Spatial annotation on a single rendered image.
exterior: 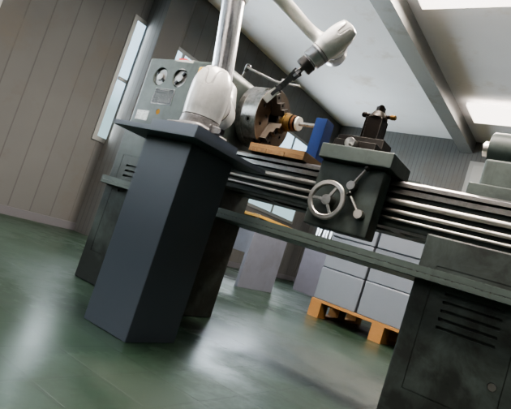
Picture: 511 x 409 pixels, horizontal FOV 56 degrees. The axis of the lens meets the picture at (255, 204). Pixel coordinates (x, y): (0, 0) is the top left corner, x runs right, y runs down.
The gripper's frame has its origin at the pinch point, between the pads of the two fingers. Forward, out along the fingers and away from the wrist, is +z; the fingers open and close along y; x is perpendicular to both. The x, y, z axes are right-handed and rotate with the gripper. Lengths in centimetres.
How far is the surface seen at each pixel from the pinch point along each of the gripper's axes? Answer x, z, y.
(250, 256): -110, 117, 249
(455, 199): -71, -28, -31
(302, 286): -235, 137, 433
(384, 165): -45, -16, -29
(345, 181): -43.4, -1.7, -19.9
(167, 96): 33, 43, 52
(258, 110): -2.0, 9.7, 32.6
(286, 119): -14.2, 1.8, 34.4
